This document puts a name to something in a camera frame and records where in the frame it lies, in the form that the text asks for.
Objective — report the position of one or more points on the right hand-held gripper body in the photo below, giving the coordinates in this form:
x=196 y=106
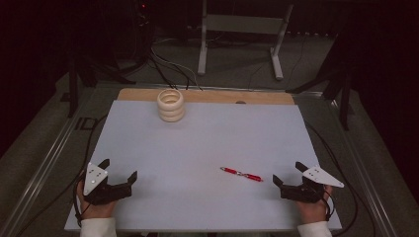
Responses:
x=304 y=191

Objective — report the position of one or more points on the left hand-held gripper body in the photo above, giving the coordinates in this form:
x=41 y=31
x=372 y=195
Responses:
x=99 y=192

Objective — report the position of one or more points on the red pen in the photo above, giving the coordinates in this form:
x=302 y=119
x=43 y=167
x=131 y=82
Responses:
x=241 y=174

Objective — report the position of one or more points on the beige ringed pen holder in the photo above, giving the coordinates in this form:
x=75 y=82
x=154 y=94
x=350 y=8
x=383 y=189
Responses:
x=170 y=106

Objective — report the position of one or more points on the person's left hand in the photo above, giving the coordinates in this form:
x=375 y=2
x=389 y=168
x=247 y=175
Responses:
x=95 y=210

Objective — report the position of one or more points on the person's right hand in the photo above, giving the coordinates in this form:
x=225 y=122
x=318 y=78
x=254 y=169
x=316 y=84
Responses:
x=312 y=211

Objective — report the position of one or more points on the white table mat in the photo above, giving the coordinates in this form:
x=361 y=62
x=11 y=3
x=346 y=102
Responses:
x=204 y=144

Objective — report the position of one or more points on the black tripod stand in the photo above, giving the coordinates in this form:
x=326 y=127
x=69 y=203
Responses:
x=74 y=82
x=342 y=95

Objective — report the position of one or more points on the grey metal stand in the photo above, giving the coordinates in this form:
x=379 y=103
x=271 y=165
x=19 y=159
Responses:
x=243 y=23

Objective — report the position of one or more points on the aluminium frame rail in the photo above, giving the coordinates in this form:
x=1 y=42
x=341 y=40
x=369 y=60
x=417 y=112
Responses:
x=36 y=177
x=362 y=171

